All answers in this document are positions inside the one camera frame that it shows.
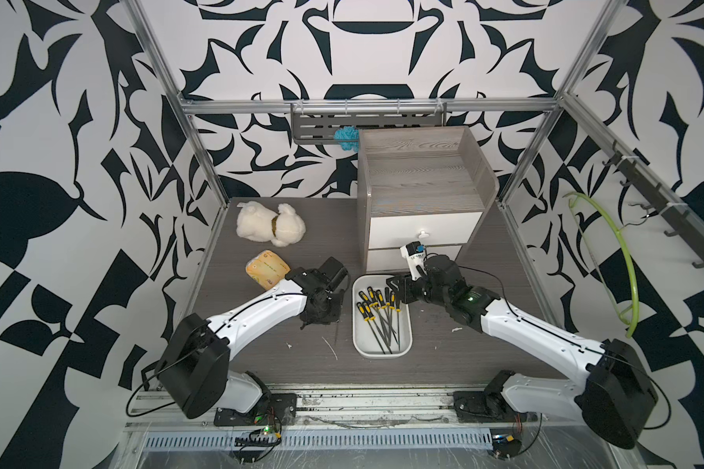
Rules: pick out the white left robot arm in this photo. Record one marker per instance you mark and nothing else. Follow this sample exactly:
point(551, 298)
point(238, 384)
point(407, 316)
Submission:
point(195, 366)

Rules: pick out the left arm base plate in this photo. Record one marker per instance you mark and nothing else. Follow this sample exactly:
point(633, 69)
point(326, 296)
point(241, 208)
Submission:
point(277, 408)

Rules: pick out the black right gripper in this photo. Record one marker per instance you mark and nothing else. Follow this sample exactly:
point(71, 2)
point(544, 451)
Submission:
point(404, 286)

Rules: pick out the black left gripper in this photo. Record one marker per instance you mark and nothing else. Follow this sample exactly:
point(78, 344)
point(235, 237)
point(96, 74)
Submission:
point(336, 313)

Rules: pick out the grey wooden drawer cabinet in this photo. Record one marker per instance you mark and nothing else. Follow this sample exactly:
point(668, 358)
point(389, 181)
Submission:
point(431, 185)

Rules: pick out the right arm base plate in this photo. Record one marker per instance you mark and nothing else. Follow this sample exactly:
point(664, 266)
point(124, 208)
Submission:
point(484, 407)

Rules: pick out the green hoop hanger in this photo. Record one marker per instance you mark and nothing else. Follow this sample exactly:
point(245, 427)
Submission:
point(617, 272)

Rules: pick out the grey wall shelf rack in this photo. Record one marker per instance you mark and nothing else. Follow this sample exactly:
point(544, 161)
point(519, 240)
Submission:
point(318, 124)

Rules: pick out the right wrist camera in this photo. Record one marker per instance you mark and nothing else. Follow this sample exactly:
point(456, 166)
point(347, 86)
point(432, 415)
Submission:
point(414, 253)

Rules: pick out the teal cloth ball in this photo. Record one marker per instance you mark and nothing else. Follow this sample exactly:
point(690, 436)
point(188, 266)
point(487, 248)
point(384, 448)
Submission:
point(347, 138)

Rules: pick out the grey hook rail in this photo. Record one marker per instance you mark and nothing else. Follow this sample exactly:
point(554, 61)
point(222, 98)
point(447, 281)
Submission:
point(682, 219)

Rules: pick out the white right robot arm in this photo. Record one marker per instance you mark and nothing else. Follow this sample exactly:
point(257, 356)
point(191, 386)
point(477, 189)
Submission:
point(603, 384)

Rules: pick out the left controller board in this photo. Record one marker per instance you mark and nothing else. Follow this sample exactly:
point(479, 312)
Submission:
point(260, 438)

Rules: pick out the right controller board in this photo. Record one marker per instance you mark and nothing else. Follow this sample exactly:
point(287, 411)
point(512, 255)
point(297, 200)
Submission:
point(505, 447)

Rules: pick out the white plush dog toy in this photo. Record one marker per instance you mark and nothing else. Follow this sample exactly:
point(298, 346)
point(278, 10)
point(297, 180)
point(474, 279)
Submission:
point(259, 224)

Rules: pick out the yellow tissue pack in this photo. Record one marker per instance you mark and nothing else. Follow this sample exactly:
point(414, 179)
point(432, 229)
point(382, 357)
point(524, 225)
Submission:
point(267, 269)

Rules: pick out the white storage tray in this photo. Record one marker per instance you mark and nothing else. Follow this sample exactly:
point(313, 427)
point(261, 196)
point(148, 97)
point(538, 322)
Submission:
point(363, 339)

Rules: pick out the controller board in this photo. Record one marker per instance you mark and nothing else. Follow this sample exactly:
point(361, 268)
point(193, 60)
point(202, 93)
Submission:
point(260, 438)
point(505, 447)

